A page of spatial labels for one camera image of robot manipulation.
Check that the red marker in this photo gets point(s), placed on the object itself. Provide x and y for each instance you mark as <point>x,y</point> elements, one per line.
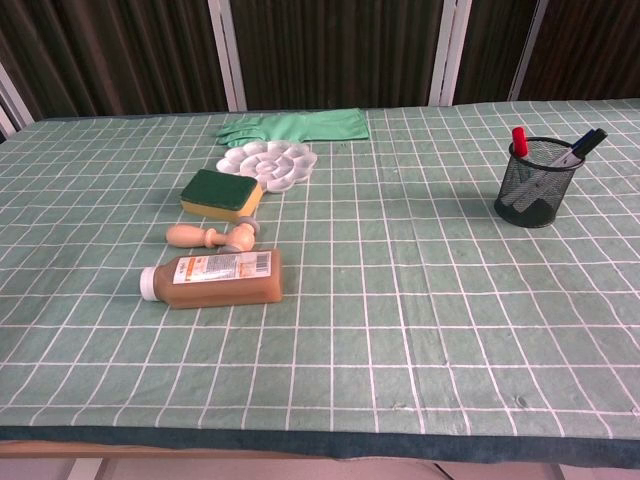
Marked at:
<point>520,140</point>

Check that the black mesh pen holder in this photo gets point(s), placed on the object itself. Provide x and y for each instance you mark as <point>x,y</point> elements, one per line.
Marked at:
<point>537,200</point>

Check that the green checked tablecloth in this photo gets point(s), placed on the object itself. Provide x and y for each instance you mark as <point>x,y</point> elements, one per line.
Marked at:
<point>350,325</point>

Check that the white flower paint palette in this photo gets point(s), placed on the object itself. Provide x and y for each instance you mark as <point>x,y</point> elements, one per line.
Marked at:
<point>272,162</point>

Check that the brown juice bottle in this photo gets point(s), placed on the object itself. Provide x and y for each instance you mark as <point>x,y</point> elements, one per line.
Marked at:
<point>220,287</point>

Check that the green yellow sponge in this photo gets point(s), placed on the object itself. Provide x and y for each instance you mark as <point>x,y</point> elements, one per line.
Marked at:
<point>220,190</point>

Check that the green rubber glove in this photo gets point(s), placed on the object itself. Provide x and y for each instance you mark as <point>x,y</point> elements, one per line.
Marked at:
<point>310,125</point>

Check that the wooden mallet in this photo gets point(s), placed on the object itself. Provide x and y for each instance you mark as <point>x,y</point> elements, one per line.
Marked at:
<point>192,235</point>

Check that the white frame post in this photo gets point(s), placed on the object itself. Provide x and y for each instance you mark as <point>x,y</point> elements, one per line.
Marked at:
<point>527,50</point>
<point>12,105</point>
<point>227,55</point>
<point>450,50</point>

